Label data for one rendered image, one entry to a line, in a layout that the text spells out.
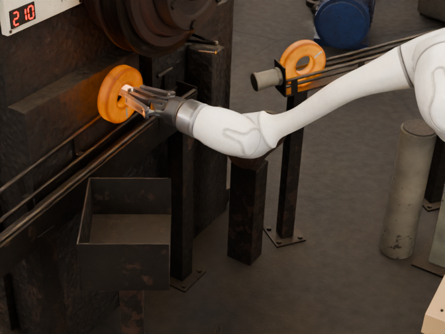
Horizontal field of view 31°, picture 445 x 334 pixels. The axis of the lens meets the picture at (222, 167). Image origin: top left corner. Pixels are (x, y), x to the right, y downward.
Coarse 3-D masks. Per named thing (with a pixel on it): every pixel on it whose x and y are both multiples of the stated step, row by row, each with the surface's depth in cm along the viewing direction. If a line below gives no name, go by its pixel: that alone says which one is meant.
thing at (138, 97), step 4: (128, 88) 208; (128, 92) 208; (132, 92) 208; (132, 96) 208; (136, 96) 207; (140, 96) 207; (144, 96) 207; (140, 100) 207; (144, 100) 206; (148, 100) 205; (152, 100) 205; (156, 100) 205; (160, 100) 204; (144, 104) 207; (148, 104) 206; (160, 104) 204
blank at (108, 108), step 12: (120, 72) 207; (132, 72) 211; (108, 84) 205; (120, 84) 208; (132, 84) 213; (108, 96) 205; (108, 108) 207; (120, 108) 212; (108, 120) 211; (120, 120) 214
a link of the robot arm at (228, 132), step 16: (208, 112) 196; (224, 112) 195; (208, 128) 194; (224, 128) 193; (240, 128) 192; (256, 128) 194; (208, 144) 197; (224, 144) 193; (240, 144) 192; (256, 144) 196
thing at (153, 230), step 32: (96, 192) 200; (128, 192) 201; (160, 192) 201; (96, 224) 201; (128, 224) 201; (160, 224) 202; (96, 256) 178; (128, 256) 179; (160, 256) 179; (96, 288) 183; (128, 288) 184; (160, 288) 184; (128, 320) 206
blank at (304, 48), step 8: (304, 40) 255; (288, 48) 255; (296, 48) 253; (304, 48) 254; (312, 48) 256; (320, 48) 257; (288, 56) 254; (296, 56) 255; (312, 56) 257; (320, 56) 258; (288, 64) 255; (312, 64) 260; (320, 64) 260; (288, 72) 257; (296, 72) 258; (304, 72) 261
